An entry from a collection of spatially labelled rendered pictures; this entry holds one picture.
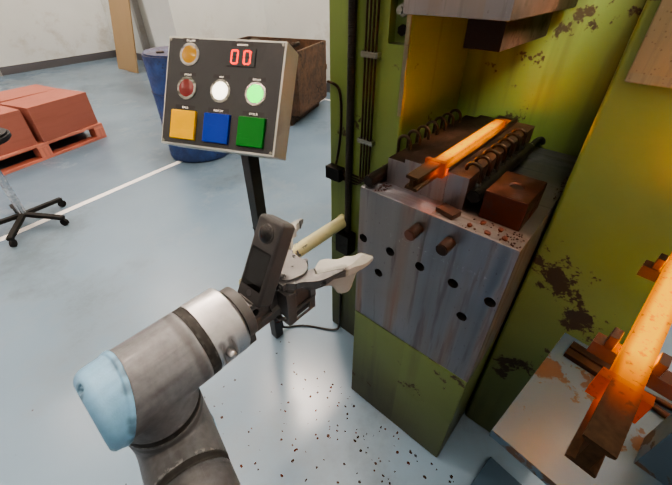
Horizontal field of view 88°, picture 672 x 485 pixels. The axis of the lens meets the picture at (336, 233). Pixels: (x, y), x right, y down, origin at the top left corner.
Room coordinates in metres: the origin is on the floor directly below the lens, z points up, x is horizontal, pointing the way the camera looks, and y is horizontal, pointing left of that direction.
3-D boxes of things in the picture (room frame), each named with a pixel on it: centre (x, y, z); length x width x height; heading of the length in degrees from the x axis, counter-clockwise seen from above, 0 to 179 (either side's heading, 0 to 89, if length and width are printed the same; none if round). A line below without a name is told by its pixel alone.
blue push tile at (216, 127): (0.90, 0.31, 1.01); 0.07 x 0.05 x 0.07; 73
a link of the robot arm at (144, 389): (0.22, 0.20, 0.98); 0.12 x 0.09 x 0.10; 138
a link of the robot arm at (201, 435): (0.20, 0.20, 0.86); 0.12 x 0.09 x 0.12; 36
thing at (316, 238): (0.87, 0.12, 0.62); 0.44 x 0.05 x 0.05; 138
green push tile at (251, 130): (0.87, 0.22, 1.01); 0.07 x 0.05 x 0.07; 73
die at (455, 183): (0.87, -0.34, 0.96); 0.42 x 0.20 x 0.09; 138
